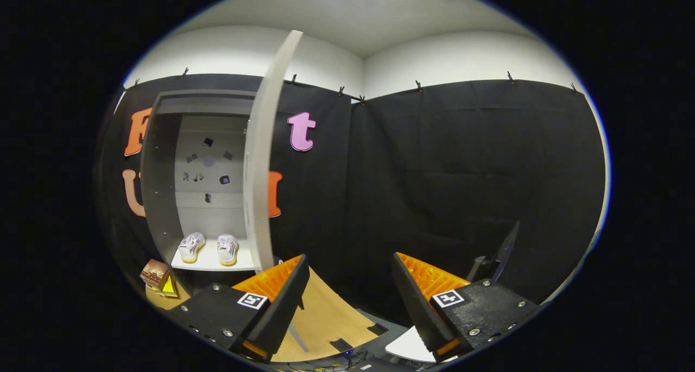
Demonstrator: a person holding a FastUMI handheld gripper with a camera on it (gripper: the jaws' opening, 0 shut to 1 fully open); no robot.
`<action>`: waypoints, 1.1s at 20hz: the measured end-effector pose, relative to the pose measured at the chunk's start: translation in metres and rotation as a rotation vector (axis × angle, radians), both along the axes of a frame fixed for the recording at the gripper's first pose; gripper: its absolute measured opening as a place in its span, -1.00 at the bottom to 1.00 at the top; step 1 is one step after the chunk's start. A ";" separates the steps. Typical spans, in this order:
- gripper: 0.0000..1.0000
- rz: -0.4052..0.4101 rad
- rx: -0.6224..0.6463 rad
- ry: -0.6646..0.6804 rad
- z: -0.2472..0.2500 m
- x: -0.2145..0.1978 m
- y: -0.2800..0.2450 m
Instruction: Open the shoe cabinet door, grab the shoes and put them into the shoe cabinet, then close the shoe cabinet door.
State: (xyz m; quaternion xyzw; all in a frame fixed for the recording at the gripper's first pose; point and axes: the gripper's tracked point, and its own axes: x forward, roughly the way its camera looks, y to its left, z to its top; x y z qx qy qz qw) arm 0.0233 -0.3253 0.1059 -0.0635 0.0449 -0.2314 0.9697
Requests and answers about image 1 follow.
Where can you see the brown book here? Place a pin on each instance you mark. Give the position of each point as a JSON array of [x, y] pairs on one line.
[[155, 271]]

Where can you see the yellow book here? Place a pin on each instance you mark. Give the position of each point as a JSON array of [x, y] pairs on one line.
[[169, 288]]

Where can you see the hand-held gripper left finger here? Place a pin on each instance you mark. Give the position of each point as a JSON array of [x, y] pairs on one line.
[[288, 307]]

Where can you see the black stand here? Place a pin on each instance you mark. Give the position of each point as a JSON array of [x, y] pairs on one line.
[[502, 252]]

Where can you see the black table bracket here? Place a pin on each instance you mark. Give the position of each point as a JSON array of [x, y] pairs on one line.
[[342, 345], [378, 328]]

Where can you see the beige shoe cabinet door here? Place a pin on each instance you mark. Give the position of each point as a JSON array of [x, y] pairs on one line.
[[260, 171]]

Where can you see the dark grey shoe cabinet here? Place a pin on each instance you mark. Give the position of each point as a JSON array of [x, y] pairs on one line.
[[163, 198]]

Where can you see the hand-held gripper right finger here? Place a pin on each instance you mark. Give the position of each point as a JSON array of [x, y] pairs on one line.
[[418, 307]]

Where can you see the black backdrop cloth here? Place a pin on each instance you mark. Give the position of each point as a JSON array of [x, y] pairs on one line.
[[434, 187]]

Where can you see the white shoe striped side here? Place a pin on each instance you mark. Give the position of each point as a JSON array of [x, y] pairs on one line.
[[227, 248], [191, 246]]

